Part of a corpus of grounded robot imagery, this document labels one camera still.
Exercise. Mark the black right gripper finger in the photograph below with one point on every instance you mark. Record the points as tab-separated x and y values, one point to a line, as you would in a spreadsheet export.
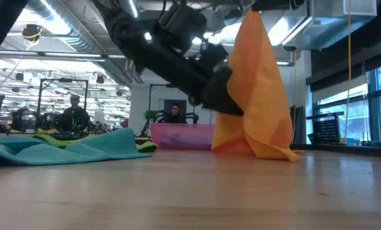
273	4

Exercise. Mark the orange microfiber towel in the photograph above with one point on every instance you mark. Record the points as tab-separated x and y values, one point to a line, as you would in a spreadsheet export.
260	96

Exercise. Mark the dark folded panels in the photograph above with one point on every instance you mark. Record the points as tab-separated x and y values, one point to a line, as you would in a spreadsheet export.
300	124

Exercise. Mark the black perforated rack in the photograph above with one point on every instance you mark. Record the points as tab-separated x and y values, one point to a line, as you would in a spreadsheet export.
329	126

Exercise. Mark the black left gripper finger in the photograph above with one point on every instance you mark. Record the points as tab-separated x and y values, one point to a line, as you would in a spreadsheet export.
222	96
196	99

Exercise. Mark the green background plant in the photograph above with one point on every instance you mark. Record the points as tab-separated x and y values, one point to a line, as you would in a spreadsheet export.
150	115

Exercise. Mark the blue microfiber towel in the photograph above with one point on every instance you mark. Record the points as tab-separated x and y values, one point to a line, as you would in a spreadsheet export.
65	150

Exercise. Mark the red plastic basket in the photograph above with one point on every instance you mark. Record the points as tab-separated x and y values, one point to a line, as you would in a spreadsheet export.
180	135

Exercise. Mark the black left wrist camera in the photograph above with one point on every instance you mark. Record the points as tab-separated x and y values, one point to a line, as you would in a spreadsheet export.
183	25

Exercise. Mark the person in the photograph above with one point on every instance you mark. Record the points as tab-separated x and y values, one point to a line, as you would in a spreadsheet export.
75	118
174	115

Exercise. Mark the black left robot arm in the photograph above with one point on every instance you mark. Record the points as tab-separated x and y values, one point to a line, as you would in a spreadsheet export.
164	64

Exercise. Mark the black background rig frame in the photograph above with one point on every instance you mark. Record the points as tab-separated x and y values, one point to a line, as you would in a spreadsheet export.
150	96
40	96

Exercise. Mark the green microfiber towel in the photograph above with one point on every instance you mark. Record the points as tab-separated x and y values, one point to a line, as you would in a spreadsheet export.
147	147

